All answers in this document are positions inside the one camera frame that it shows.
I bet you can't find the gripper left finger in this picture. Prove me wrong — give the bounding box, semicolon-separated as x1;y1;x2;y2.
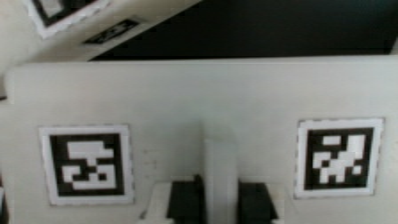
139;176;207;224

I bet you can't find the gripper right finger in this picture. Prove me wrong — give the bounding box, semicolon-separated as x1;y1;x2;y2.
239;182;280;224

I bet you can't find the white cabinet top block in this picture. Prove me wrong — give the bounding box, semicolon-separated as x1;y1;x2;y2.
0;0;205;75

